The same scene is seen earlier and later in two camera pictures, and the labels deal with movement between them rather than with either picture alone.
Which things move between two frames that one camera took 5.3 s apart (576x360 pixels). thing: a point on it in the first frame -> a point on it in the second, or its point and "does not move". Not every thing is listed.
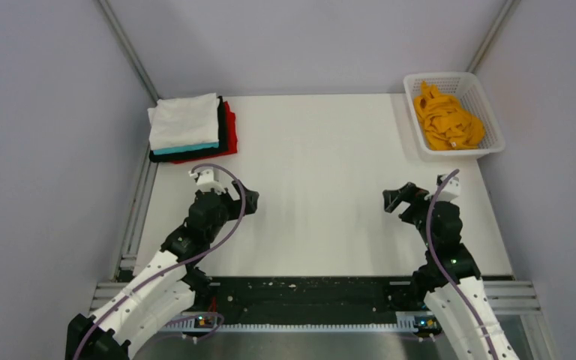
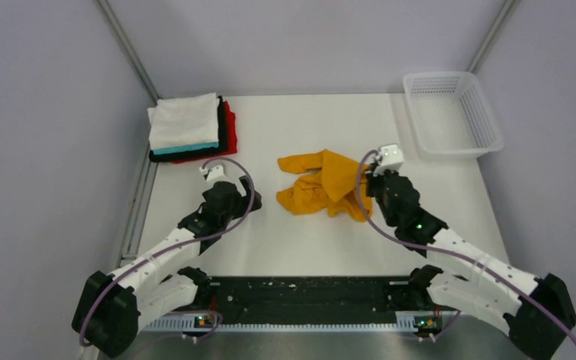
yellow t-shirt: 446,125 -> 331,189
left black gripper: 235,205 does not move
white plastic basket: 451,115 does not move
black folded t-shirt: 190,154 does not move
